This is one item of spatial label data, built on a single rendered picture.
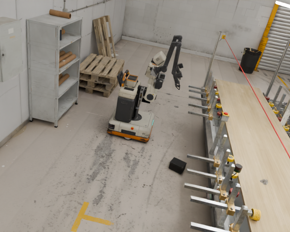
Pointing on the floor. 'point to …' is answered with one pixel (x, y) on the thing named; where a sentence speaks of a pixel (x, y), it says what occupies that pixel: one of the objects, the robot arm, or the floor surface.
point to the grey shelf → (67, 91)
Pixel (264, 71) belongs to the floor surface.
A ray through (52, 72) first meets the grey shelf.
